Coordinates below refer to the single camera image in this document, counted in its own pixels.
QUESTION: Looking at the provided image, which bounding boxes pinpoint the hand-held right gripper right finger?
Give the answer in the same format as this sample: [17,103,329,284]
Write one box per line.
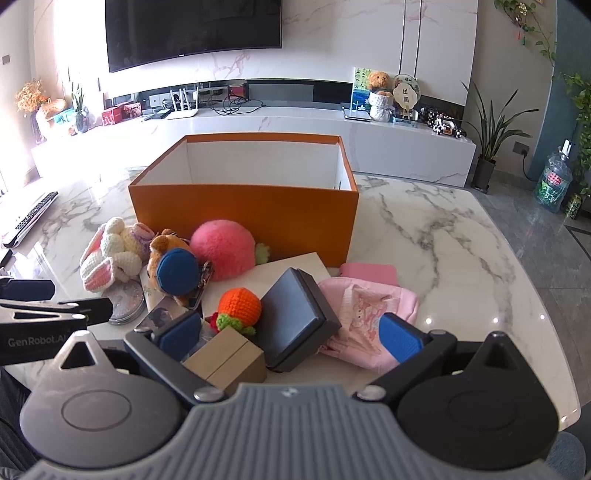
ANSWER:
[353,313,525,403]

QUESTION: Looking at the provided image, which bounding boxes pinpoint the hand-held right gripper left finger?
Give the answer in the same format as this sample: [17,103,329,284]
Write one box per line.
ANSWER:
[46,310,228,403]

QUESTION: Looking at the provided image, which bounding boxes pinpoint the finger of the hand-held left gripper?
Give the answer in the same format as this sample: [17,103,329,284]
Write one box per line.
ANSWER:
[0,279,56,302]
[0,298,114,325]

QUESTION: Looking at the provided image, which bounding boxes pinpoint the dark photo card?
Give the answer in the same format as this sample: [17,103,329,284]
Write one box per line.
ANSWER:
[134,295,190,333]

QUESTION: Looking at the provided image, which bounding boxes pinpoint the round clear disc case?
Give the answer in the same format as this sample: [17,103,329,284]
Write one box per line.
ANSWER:
[102,281,146,326]

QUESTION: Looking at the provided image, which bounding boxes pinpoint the pink fabric pouch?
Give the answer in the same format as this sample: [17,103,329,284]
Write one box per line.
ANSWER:
[316,277,420,374]

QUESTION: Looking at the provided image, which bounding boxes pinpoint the small tan cardboard box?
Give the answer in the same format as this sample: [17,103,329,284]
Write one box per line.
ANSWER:
[182,327,269,386]

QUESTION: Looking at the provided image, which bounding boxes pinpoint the brown bear plush blue cap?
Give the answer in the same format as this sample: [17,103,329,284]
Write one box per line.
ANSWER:
[147,229,214,311]

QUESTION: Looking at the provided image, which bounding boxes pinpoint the white crochet bunny plush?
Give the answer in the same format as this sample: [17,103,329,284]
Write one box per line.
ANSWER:
[79,217,155,292]

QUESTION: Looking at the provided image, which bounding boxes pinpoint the orange crochet persimmon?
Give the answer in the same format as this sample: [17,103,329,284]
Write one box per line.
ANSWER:
[205,287,262,337]

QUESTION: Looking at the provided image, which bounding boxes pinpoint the pink card case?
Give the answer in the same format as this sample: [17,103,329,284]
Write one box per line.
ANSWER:
[339,262,398,287]

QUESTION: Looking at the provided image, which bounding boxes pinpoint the pink fluffy peach pompom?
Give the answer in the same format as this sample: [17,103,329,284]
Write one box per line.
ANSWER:
[190,220,271,282]

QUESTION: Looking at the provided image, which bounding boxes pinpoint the black square gift box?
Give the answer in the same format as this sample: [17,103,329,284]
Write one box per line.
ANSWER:
[259,267,343,374]

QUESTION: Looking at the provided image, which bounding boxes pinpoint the white box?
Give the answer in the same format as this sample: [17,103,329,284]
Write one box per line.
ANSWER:
[201,251,329,319]

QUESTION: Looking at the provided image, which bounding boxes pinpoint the orange cardboard box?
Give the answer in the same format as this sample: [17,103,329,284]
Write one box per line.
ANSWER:
[128,134,360,268]

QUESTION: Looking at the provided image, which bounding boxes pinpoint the person's dark clothing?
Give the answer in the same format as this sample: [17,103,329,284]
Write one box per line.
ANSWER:
[0,364,33,467]

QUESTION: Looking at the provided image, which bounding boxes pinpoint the glass vase with green plant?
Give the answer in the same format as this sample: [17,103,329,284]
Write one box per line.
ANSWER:
[67,69,90,134]

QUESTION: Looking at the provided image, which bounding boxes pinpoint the potted long-leaf plant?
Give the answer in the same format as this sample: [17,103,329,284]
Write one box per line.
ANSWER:
[462,80,539,191]

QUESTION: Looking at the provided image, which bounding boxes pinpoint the dried orange flower bouquet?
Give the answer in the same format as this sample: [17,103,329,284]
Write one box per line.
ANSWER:
[14,78,51,141]

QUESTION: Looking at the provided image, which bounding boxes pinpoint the white router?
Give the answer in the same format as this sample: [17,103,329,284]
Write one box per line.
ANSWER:
[166,85,200,121]

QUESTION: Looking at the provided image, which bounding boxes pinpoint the large water jug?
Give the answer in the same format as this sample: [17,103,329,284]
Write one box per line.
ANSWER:
[534,138,574,213]

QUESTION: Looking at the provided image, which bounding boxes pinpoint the teddy bear on cabinet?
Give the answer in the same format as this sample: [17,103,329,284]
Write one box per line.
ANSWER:
[369,90,394,122]

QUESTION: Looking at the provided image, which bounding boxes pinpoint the white marble TV cabinet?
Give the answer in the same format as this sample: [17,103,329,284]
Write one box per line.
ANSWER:
[30,78,477,188]

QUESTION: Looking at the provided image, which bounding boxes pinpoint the round fan ornament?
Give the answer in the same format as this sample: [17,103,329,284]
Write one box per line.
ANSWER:
[392,74,420,121]

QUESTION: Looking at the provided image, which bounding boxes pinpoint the blue flower painting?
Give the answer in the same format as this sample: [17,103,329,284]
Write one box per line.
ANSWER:
[352,67,374,112]

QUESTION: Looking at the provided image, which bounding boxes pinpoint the brown teddy bear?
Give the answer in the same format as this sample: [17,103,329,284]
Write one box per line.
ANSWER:
[367,70,393,95]

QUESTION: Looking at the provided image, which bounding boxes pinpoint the green pothos plant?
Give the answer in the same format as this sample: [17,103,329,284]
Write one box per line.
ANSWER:
[551,71,591,195]

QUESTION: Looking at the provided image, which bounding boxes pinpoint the hanging vine plant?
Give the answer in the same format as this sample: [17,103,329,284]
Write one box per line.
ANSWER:
[494,0,557,65]

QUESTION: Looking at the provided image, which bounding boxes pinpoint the black cables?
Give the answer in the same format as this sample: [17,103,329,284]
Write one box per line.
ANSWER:
[203,90,266,116]

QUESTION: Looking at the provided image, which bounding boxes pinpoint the black wall television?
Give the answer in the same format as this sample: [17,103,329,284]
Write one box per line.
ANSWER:
[105,0,283,73]

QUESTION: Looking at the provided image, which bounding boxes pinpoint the white tall wall cabinet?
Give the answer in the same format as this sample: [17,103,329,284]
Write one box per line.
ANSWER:
[402,0,478,100]

